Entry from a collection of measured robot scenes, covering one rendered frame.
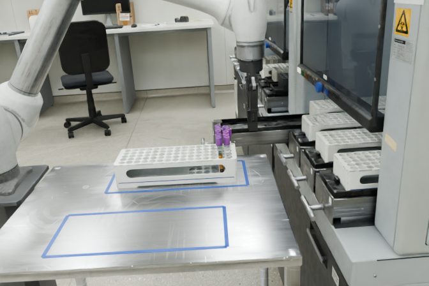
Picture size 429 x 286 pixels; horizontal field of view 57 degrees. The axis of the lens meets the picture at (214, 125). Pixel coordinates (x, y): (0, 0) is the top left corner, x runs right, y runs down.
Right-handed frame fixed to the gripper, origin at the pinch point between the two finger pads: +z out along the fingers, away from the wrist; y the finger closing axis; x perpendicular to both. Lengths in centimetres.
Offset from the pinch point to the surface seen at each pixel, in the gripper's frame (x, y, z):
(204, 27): 8, 285, -5
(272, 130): -6.6, -1.8, 3.8
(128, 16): 90, 329, -17
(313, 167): -11.9, -30.9, 4.2
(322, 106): -24.4, 2.9, -2.0
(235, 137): 6.2, -2.2, 5.2
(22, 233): 55, -54, 3
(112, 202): 39, -44, 3
